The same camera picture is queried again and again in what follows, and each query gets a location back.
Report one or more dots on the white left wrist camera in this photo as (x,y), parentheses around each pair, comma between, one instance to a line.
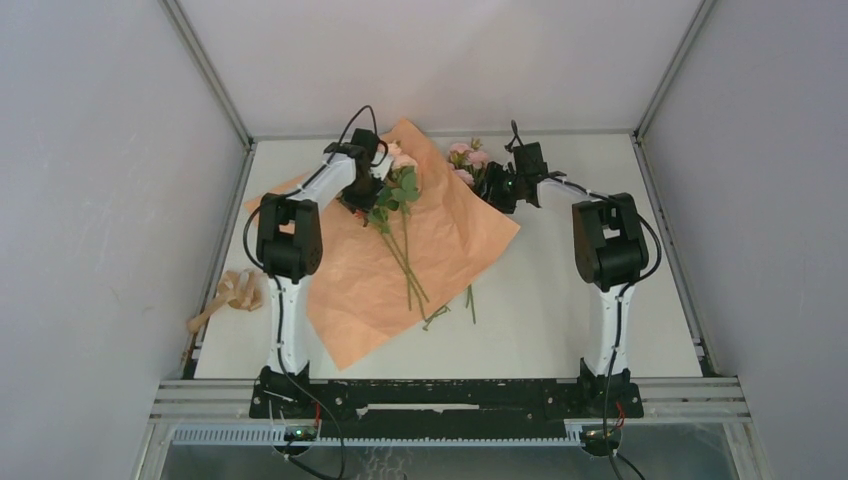
(381,166)

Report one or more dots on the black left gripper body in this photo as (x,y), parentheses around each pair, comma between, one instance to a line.
(363,193)

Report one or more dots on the pink fake rose bunch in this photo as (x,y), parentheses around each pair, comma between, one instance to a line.
(469,162)

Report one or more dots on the brown wrapping paper sheet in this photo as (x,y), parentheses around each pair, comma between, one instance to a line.
(368,291)

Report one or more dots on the tan ribbon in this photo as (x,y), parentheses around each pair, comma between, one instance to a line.
(237,289)

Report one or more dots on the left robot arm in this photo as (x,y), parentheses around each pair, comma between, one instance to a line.
(289,242)

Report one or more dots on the black mounting base rail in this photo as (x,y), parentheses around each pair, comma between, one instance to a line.
(397,408)

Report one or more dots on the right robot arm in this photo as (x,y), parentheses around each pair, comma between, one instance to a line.
(610,251)

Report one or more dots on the pink fake rose stem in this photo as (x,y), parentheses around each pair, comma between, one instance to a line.
(403,172)

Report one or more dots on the pink fake rose sprig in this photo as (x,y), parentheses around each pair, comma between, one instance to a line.
(390,219)

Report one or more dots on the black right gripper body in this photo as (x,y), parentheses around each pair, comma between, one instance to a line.
(505,190)

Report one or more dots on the aluminium frame rail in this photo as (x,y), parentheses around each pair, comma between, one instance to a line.
(656,400)

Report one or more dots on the white slotted cable duct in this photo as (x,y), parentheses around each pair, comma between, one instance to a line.
(266,435)

